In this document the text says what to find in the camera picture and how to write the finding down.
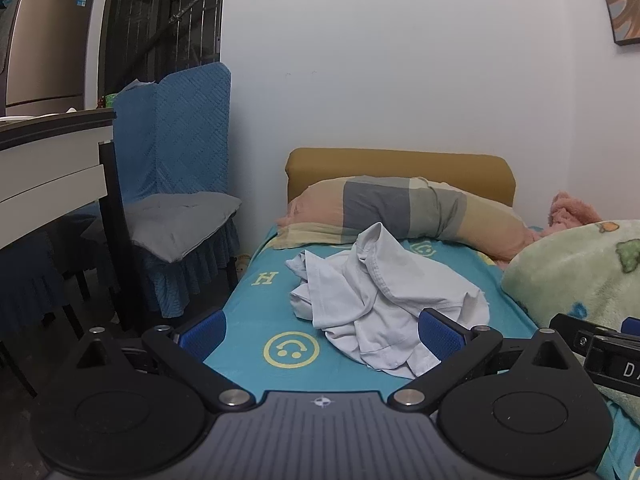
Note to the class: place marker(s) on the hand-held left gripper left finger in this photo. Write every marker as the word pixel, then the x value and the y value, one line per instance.
pixel 202 332

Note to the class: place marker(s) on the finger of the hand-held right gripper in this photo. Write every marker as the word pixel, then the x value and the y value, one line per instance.
pixel 575 330

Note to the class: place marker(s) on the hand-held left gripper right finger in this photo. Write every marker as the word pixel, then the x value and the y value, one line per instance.
pixel 442 335

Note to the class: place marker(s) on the white shirt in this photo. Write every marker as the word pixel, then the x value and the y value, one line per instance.
pixel 360 300

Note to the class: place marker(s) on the teal printed bedsheet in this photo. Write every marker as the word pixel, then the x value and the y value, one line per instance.
pixel 250 310

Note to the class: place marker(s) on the green printed fleece blanket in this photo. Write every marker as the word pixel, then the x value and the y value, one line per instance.
pixel 575 270

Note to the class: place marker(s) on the grey seat cushion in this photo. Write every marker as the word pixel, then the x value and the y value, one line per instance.
pixel 185 220

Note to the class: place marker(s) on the pink fluffy cloth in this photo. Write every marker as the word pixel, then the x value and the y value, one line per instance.
pixel 570 210

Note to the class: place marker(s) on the checked pastel pillow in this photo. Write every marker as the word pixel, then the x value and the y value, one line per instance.
pixel 400 205

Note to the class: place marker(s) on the mustard bed headboard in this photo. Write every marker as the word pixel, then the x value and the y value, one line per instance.
pixel 400 165

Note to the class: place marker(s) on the white dining table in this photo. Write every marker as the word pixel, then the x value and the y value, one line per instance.
pixel 45 170

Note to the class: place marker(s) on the small green container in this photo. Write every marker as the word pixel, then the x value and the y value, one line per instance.
pixel 111 101

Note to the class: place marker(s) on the dark window with grille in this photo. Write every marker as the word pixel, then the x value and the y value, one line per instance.
pixel 150 20

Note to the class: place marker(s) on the framed wall picture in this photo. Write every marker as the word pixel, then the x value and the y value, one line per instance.
pixel 625 0

